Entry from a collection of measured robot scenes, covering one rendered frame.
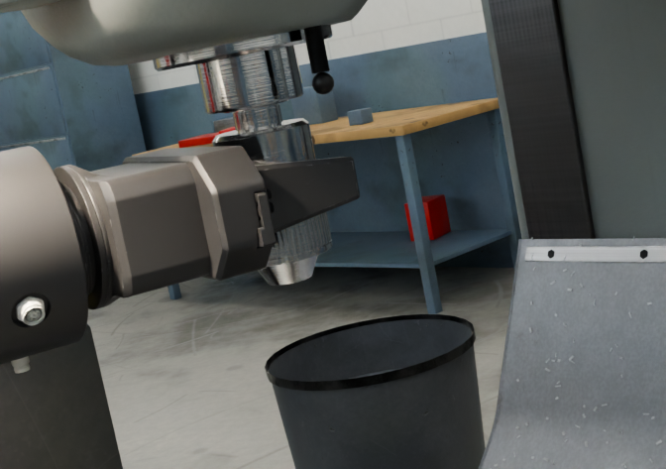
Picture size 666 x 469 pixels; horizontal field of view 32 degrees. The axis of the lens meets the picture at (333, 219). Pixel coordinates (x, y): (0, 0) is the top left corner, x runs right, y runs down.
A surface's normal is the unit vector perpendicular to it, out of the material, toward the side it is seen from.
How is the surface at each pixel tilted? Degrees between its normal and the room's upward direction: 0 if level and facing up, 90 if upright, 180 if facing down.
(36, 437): 90
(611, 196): 90
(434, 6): 90
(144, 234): 90
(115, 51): 148
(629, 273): 63
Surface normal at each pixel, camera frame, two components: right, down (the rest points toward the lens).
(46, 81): -0.72, 0.24
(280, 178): 0.49, 0.04
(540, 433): -0.68, -0.42
